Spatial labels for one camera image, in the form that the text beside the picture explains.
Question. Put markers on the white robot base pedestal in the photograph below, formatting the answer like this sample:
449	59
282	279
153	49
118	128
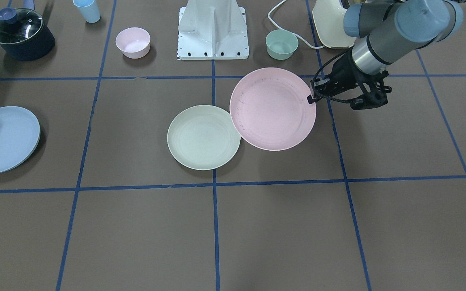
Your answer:
212	30

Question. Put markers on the cream plate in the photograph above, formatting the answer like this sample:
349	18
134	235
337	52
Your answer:
203	137

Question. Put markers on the green bowl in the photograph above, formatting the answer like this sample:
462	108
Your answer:
281	44

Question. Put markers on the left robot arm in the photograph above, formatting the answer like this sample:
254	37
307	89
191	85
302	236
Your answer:
384	32

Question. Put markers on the blue plate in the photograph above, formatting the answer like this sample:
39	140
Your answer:
19	136

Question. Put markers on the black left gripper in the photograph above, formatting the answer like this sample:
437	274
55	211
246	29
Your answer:
345	74

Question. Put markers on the dark blue pot with lid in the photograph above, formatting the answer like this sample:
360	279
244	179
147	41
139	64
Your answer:
24	34

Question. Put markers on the cream toaster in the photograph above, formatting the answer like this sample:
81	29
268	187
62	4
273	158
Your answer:
328	17

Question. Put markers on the light blue cup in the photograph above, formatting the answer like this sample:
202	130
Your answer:
88	9

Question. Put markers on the pink plate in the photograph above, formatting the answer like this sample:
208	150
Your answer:
269	108

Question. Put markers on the pink bowl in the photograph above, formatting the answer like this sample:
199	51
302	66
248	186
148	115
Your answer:
133	42

